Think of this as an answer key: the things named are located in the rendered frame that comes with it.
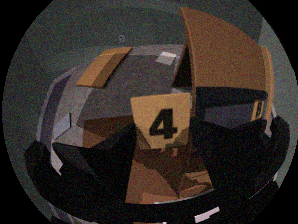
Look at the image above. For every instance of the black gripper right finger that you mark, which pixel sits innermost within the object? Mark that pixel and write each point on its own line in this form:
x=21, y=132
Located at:
x=222, y=148

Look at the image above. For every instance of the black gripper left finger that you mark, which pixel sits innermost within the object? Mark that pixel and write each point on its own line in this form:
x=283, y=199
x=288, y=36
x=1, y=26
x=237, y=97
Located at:
x=109, y=162

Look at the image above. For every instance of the tan tile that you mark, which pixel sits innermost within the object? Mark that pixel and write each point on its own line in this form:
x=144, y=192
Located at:
x=257, y=109
x=162, y=120

